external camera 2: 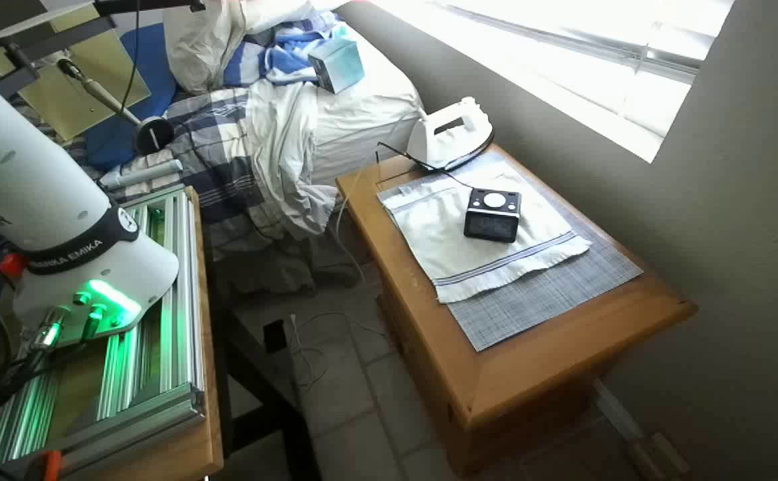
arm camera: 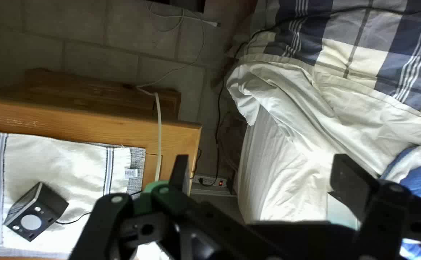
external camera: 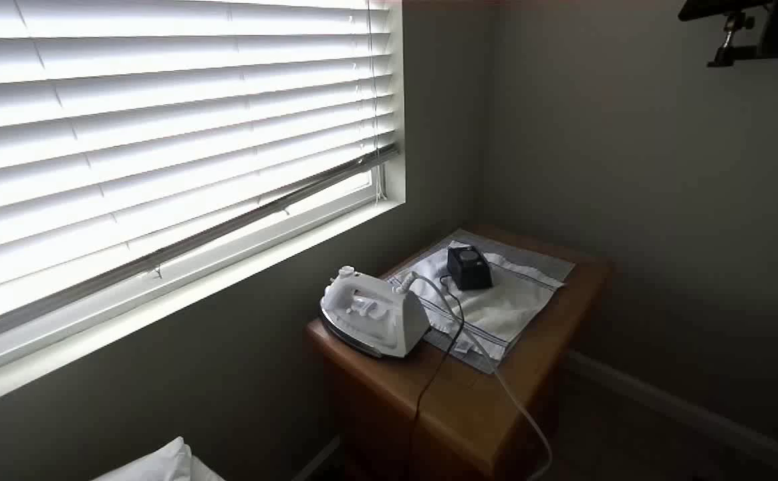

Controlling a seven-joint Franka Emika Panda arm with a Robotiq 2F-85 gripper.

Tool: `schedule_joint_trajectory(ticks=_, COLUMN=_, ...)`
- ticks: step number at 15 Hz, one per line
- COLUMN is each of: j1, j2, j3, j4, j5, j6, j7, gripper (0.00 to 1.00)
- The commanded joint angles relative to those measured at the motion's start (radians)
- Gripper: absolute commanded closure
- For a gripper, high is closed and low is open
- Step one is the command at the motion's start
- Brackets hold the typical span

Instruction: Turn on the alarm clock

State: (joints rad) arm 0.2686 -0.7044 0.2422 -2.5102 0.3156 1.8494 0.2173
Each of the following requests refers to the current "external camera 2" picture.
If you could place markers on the blue plaid blanket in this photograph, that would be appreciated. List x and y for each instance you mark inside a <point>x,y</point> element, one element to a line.
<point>246,157</point>

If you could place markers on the aluminium rail frame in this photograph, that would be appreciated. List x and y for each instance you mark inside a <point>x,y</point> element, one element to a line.
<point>113,387</point>

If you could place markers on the grey checked place mat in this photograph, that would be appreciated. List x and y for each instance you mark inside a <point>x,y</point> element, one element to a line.
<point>504,289</point>

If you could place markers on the black camera stand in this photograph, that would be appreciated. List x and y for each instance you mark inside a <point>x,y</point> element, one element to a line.
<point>36,41</point>

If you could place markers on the white pillow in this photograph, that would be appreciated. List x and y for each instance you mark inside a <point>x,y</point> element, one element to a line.
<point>198,41</point>

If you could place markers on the wooden side table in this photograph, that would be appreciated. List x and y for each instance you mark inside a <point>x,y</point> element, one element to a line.
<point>511,397</point>

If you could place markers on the white striped towel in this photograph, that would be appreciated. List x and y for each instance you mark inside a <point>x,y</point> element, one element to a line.
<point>431,217</point>

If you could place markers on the black alarm clock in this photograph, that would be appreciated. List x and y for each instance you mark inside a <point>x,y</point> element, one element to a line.
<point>493,214</point>

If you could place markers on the light blue tissue box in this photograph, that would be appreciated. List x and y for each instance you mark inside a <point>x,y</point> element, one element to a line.
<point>338,66</point>

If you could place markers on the bed with white sheet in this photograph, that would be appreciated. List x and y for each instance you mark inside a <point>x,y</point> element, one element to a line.
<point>346,127</point>

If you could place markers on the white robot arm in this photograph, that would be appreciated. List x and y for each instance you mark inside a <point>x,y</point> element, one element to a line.
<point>88,269</point>

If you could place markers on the white clothes iron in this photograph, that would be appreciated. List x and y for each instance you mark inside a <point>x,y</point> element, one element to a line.
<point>449,138</point>

